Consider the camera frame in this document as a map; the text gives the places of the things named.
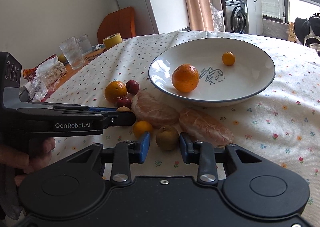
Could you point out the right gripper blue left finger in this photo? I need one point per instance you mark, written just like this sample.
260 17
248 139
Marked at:
123 155

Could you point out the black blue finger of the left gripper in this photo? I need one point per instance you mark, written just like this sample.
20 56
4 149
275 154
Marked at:
114 117

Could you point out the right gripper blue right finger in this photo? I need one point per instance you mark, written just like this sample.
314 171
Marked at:
204 155

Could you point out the dark red plum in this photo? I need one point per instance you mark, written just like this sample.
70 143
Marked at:
132 87
124 101

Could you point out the small orange kumquat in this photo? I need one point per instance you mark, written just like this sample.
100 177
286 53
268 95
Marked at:
140 127

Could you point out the peeled pomelo segment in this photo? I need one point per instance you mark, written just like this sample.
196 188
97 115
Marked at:
204 127
147 108

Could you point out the brown longan fruit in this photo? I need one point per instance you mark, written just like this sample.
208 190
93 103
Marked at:
167 138

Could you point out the pale longan fruit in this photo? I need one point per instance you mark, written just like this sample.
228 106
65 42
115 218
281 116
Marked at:
123 109

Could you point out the person's left hand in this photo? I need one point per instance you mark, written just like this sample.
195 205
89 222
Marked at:
40 157

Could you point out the mandarin on tablecloth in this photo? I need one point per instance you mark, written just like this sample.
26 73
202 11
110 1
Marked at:
114 90

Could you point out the snack bag with nuts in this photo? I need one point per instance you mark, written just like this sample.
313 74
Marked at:
43 78

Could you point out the white plate with blue rim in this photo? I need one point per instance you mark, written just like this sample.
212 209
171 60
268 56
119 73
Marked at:
219 85

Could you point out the yellow tape roll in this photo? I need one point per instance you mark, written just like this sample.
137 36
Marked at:
112 40

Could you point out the large mandarin in plate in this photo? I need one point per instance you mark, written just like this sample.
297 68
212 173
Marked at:
185 78

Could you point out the clear drinking glass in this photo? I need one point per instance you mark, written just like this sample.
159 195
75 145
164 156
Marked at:
72 53
84 44

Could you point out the floral white tablecloth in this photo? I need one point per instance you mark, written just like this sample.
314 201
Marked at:
280 124

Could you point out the orange chair back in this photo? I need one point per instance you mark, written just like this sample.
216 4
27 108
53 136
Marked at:
121 21

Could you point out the small kumquat in plate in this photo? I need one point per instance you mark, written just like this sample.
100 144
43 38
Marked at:
228 58

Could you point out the crumpled clear plastic bag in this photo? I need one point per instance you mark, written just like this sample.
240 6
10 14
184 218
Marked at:
217 17

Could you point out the silver washing machine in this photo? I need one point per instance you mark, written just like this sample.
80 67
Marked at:
235 16

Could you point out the black clothes pile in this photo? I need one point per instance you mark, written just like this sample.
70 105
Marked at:
308 30

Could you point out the white cabinet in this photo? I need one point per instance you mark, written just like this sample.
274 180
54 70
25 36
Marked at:
254 17

